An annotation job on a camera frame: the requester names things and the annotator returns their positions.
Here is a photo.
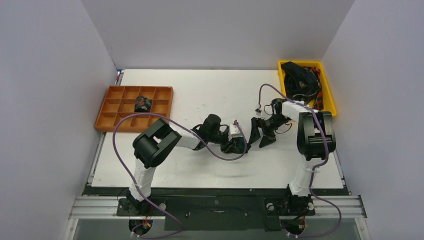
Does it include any green navy striped tie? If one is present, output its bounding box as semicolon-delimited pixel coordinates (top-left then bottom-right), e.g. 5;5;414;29
227;137;251;154

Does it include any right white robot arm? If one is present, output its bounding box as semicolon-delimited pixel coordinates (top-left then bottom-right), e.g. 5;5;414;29
248;98;336;214

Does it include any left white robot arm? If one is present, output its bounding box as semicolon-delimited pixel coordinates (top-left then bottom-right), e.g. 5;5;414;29
126;114;250;215

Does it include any pile of dark ties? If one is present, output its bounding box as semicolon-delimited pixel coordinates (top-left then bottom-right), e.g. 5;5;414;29
280;61;324;111

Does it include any yellow plastic bin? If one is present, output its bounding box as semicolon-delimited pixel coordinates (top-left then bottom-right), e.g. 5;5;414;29
277;60;337;117

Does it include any rolled dark tie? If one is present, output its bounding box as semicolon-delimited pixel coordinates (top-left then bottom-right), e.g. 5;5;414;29
134;96;153;113

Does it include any orange compartment tray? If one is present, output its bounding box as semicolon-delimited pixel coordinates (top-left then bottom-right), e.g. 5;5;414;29
94;85;174;132

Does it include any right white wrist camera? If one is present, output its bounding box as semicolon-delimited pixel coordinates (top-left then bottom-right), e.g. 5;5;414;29
253;103;273;119

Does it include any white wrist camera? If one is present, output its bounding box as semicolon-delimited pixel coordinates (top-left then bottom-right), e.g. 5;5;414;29
253;103;273;119
228;119;244;140

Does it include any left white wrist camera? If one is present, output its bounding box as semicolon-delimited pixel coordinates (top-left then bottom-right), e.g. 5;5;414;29
228;119;244;140

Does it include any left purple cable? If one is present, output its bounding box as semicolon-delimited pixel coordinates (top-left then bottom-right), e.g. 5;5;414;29
111;112;249;239

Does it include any purple cable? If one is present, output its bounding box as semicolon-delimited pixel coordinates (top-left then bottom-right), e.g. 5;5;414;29
255;83;343;239
111;112;249;239

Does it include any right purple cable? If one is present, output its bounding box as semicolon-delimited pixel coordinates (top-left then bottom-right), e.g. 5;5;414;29
255;83;343;239

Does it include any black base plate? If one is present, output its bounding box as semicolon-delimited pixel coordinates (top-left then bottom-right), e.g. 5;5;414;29
94;188;349;235

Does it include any aluminium rail frame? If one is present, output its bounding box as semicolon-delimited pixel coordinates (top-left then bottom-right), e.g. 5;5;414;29
64;195;371;240

